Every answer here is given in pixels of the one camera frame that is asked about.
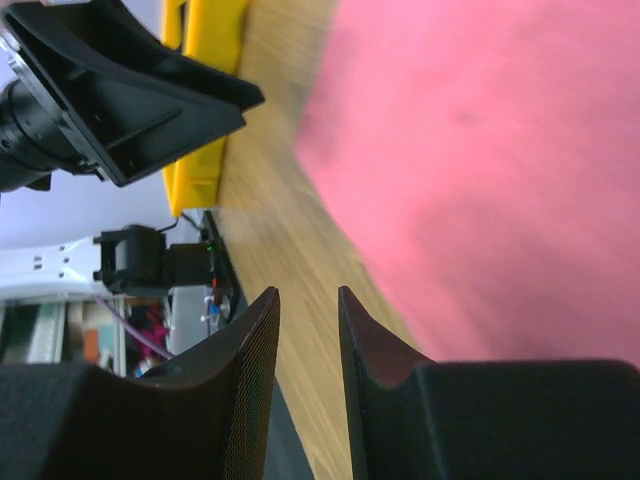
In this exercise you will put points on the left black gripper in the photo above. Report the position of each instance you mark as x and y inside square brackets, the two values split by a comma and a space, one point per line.
[83, 100]

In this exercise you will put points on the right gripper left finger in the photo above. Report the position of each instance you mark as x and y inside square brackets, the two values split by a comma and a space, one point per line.
[203, 414]

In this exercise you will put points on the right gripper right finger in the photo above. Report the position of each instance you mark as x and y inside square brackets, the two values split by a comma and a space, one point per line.
[410, 417]

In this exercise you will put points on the red t shirt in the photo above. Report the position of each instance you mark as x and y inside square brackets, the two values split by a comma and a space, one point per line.
[483, 157]

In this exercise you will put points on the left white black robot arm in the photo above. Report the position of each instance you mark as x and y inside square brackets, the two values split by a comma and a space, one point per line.
[135, 260]

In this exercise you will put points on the yellow plastic bin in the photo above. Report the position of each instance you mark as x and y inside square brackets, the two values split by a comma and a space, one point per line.
[205, 100]

